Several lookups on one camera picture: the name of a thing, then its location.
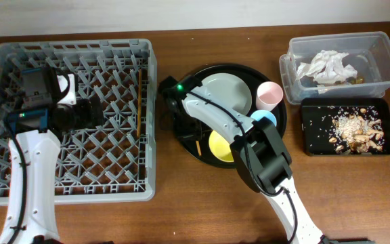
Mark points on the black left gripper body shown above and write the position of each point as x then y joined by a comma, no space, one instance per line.
91,112

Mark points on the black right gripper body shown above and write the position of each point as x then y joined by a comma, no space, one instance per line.
186,125

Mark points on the yellow bowl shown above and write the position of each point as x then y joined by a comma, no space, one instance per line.
220,148

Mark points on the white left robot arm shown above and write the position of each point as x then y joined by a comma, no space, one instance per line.
35,143

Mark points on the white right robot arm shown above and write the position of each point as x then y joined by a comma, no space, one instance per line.
261,158

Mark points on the grey dishwasher rack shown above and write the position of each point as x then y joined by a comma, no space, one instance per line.
108,163

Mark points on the grey-green plate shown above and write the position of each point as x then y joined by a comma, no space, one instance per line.
230,90

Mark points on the blue cup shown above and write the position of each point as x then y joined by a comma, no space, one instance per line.
260,114

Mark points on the pink cup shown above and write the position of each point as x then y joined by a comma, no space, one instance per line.
269,95

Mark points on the black rectangular tray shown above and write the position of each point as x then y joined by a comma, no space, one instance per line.
316,114

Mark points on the crumpled white tissue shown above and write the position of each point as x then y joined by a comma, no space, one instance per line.
326,68

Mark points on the clear plastic bin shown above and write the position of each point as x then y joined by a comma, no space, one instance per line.
368,53

